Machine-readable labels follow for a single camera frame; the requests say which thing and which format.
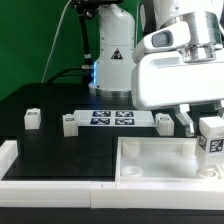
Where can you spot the white square tabletop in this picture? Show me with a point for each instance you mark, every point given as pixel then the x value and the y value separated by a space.
pixel 142 159

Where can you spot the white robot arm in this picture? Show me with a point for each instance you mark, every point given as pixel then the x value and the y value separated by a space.
pixel 190 28

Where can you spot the white U-shaped obstacle fence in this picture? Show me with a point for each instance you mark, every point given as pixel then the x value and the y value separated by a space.
pixel 208 194

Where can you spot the white marker base plate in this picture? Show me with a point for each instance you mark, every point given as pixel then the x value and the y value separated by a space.
pixel 114 118

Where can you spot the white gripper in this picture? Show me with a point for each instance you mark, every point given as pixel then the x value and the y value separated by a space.
pixel 165 82

